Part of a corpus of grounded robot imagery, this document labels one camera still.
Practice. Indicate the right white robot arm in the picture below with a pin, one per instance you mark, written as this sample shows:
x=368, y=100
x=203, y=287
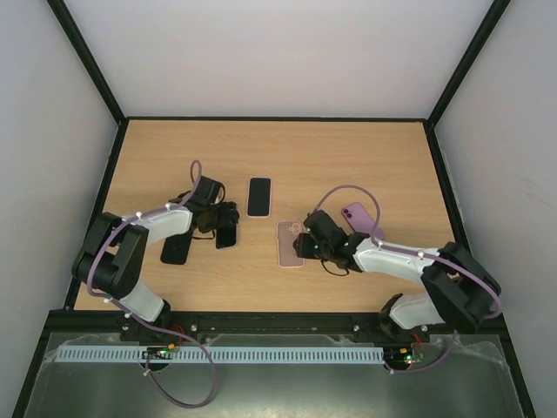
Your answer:
x=458, y=291

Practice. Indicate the black phone case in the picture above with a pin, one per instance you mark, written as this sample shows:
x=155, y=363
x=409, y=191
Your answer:
x=176, y=249

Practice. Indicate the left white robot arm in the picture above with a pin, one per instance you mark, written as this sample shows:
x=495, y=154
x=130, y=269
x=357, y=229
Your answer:
x=110, y=260

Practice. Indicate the black phone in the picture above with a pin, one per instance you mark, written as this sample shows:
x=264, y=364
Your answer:
x=226, y=236
x=259, y=197

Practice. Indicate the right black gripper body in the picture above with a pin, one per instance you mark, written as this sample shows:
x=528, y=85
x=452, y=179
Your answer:
x=302, y=245

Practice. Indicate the white slotted cable duct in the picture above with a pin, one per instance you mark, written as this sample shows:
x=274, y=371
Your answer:
x=223, y=355

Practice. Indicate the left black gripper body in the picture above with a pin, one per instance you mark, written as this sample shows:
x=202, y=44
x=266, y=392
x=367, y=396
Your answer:
x=215, y=219

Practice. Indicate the purple phone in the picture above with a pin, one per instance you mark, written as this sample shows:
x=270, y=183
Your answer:
x=361, y=221

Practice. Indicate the pink phone case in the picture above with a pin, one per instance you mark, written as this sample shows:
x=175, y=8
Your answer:
x=270, y=200
x=287, y=233

